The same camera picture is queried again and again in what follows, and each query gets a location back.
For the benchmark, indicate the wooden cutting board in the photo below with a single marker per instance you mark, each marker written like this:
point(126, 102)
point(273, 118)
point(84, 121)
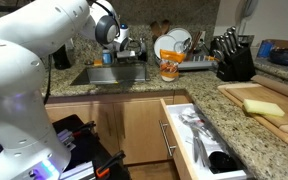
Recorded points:
point(240, 91)

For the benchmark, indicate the stainless steel sink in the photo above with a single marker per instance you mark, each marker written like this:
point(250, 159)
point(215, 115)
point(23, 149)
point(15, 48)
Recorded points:
point(112, 75)

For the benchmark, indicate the white plate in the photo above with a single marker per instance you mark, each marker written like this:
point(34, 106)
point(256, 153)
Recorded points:
point(179, 34)
point(164, 42)

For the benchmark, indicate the yellow sponge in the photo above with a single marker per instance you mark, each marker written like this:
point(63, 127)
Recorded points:
point(261, 107)

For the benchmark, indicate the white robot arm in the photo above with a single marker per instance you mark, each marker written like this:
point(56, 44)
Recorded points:
point(31, 149)

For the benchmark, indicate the dark blue bowl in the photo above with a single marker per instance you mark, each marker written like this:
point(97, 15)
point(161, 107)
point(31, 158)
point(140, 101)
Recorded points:
point(279, 56)

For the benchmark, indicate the silver drawer handle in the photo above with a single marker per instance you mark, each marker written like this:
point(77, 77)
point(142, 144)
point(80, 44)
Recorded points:
point(170, 148)

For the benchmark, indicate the chrome tap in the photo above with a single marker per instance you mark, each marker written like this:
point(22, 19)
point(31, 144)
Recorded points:
point(143, 52)

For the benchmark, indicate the white plate front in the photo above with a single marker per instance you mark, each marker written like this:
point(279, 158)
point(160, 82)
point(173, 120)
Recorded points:
point(164, 42)

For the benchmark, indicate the black round cup in drawer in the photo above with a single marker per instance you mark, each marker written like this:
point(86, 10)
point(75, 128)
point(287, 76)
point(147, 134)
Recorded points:
point(221, 162)

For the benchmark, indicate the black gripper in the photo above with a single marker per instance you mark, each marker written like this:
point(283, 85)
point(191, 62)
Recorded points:
point(131, 52)

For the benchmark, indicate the blue soap container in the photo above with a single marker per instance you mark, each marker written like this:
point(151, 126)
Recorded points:
point(106, 56)

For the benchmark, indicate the orange black clamp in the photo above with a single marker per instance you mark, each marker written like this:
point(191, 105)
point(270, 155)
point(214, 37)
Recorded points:
point(104, 170)

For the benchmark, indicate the black knife block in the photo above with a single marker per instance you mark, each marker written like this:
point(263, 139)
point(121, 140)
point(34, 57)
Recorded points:
point(235, 62)

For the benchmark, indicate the open white drawer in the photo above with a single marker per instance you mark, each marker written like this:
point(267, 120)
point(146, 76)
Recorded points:
point(181, 137)

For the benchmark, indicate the wooden spoons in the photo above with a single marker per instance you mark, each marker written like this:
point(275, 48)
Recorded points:
point(159, 29)

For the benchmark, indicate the orange snack bag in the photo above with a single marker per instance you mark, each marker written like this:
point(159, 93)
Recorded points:
point(169, 62)

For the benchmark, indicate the wooden rolling pin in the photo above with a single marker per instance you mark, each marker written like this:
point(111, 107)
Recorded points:
point(271, 84)

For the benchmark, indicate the dark green glass bottle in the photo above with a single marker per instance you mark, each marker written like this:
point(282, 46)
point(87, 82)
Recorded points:
point(61, 60)

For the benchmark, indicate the dish drying rack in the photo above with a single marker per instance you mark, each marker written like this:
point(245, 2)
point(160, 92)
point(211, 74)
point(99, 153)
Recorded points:
point(201, 62)

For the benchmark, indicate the white plate rear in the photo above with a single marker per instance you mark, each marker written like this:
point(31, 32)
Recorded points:
point(179, 34)

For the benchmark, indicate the wooden cabinet door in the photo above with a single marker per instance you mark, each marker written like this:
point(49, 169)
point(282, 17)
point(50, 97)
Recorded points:
point(139, 132)

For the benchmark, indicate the silver cutlery in drawer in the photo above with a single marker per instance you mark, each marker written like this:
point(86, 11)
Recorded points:
point(196, 122)

